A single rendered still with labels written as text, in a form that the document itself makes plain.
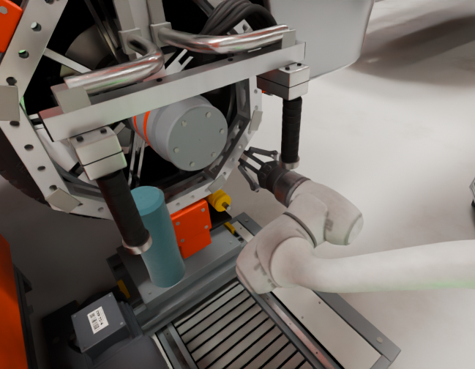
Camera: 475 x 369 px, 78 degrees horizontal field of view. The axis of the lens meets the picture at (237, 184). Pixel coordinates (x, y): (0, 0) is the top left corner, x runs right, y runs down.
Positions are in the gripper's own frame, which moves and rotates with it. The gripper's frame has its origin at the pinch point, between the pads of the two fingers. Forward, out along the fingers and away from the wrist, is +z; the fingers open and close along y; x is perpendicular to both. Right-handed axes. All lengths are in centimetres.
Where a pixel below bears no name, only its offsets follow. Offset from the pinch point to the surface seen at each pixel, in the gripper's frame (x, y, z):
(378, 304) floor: -67, -23, -42
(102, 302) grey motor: 21, -50, -6
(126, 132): 25.6, -10.8, 15.2
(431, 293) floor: -82, -8, -52
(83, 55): 43.0, 1.4, 15.1
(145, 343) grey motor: 16, -48, -22
